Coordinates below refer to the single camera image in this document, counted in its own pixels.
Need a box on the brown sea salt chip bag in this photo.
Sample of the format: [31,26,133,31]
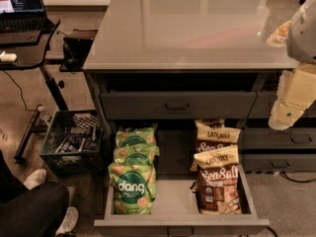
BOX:
[194,145,241,214]
[190,125,242,173]

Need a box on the white computer mouse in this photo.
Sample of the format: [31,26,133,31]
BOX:
[0,53,17,62]

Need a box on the front green dang chip bag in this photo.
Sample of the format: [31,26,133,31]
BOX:
[108,162,158,215]

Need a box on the open laptop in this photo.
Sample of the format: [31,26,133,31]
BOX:
[0,0,46,34]

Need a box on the rear brown chip bag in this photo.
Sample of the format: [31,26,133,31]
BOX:
[195,118,225,128]

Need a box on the white shoe near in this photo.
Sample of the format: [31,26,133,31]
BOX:
[55,206,79,237]

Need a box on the grey cabinet with glossy counter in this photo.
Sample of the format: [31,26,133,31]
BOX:
[84,0,316,237]

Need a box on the white shoe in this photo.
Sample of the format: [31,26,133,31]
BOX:
[55,206,79,237]
[24,169,47,190]

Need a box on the right grey top drawer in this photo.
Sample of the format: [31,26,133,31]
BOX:
[249,91,316,119]

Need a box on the white shoe far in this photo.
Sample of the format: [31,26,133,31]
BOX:
[24,169,47,190]

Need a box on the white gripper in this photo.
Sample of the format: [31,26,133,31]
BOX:
[269,64,316,130]

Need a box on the green dang chip bag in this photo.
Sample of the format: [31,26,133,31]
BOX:
[114,144,160,164]
[116,127,157,148]
[108,162,158,215]

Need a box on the open grey middle drawer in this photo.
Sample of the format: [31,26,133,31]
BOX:
[94,170,270,237]

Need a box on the dark box beside counter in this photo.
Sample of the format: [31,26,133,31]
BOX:
[59,29,98,72]

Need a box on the black standing desk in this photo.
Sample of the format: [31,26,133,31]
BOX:
[0,16,68,165]

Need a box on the black plastic crate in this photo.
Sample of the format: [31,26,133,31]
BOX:
[39,110,104,177]

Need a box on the middle green dang chip bag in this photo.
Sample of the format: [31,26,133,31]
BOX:
[114,144,160,164]

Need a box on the right grey middle drawer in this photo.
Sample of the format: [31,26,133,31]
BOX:
[240,128,316,149]

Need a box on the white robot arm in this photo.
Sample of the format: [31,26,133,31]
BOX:
[267,0,316,130]

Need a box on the black cable on floor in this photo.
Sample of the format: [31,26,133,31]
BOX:
[2,70,37,113]

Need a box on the rear green dang chip bag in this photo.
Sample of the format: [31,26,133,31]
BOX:
[116,127,157,148]

